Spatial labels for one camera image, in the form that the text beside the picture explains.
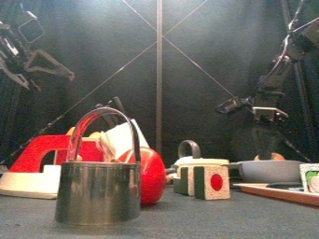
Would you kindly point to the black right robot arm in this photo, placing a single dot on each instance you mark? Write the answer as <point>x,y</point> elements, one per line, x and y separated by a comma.
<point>276,77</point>

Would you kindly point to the grey toy pan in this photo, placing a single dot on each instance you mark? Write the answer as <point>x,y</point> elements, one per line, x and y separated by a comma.
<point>269,172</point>

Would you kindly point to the white cup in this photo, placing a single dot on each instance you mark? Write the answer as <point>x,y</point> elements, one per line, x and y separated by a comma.
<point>207,161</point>

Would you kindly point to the black round disc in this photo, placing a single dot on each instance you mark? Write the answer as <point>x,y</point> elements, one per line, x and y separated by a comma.
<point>285,185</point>

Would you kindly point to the white block with fruit picture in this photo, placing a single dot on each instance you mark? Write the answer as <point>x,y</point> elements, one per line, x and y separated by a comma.
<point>309,180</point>

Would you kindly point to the pinkish wooden tray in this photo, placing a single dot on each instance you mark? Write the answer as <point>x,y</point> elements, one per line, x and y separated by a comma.
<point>281,194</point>

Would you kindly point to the green white red-dot block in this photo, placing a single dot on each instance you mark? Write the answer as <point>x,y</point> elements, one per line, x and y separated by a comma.
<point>183,183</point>
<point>220,193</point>

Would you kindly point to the red round toy fruit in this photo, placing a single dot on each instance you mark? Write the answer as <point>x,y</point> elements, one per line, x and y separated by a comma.
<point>151,177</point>

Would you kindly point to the red and white toy iron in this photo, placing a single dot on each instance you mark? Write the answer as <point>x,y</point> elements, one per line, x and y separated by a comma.
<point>28,183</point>

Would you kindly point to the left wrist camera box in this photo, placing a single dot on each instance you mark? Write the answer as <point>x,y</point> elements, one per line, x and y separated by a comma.
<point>30,27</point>

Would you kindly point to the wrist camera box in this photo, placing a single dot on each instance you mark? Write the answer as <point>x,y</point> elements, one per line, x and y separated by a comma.
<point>232,105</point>
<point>30,27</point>

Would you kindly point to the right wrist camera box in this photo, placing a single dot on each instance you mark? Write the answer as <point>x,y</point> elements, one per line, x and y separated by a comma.
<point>232,105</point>

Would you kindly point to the grey vertical frame pole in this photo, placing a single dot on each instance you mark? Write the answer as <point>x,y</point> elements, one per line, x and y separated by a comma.
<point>159,18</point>

